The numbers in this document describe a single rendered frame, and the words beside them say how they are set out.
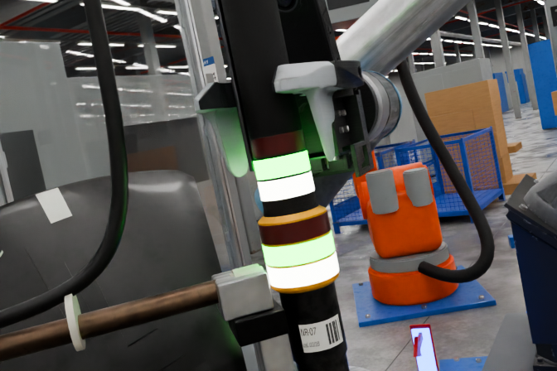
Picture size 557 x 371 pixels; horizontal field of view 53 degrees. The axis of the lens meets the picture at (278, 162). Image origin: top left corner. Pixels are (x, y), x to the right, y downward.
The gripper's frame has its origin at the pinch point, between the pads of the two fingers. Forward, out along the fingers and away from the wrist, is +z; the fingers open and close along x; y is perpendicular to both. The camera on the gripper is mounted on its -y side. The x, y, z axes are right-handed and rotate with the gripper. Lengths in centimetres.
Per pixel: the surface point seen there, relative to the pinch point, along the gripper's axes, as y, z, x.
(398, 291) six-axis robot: 132, -368, 71
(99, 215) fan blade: 6.6, -5.4, 16.2
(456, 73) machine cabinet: -43, -1062, 36
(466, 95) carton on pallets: 1, -799, 16
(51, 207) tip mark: 5.3, -4.0, 19.2
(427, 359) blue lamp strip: 33, -37, -1
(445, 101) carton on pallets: 4, -808, 46
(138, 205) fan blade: 6.6, -7.7, 14.2
